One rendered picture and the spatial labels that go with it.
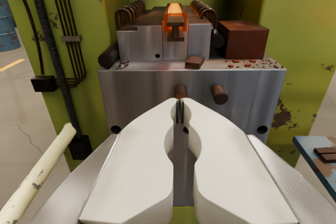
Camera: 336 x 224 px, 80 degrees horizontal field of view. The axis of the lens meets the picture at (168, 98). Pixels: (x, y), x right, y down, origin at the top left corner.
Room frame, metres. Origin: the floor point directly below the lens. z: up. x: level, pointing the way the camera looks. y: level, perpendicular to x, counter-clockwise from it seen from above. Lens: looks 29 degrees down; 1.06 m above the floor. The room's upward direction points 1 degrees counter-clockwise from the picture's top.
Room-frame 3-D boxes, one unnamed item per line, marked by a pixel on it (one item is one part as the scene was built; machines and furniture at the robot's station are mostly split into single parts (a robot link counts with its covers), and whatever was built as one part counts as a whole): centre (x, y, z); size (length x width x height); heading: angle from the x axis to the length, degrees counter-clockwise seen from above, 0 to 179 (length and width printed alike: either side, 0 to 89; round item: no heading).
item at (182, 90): (0.36, -0.03, 0.87); 0.04 x 0.03 x 0.03; 178
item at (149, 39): (0.65, 0.00, 0.96); 0.42 x 0.20 x 0.09; 178
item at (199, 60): (0.41, -0.06, 0.92); 0.04 x 0.03 x 0.01; 158
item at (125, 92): (0.66, -0.06, 0.69); 0.56 x 0.38 x 0.45; 178
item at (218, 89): (0.36, -0.10, 0.87); 0.04 x 0.03 x 0.03; 178
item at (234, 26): (0.49, -0.17, 0.95); 0.12 x 0.09 x 0.07; 178
